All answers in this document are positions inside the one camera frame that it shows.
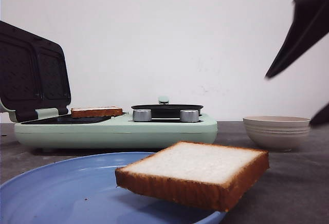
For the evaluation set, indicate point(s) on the black round frying pan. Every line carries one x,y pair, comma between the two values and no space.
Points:
166,110

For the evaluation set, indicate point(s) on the bread slice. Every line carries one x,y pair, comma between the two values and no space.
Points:
96,112
207,176

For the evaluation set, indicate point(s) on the beige ribbed bowl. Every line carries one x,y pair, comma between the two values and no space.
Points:
277,133

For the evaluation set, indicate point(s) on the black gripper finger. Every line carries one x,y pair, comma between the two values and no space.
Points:
320,118
309,25

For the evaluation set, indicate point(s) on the left silver control knob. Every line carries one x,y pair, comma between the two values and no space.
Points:
142,115

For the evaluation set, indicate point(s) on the breakfast maker hinged lid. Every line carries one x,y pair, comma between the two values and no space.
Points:
33,75

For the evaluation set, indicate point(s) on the blue round plate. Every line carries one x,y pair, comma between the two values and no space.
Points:
84,190

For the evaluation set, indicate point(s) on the silver control knob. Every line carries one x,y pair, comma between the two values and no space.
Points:
142,115
189,116

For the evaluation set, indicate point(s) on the mint green breakfast maker base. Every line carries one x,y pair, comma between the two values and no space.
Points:
113,132

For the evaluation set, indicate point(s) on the right silver control knob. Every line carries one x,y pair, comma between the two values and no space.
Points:
189,116

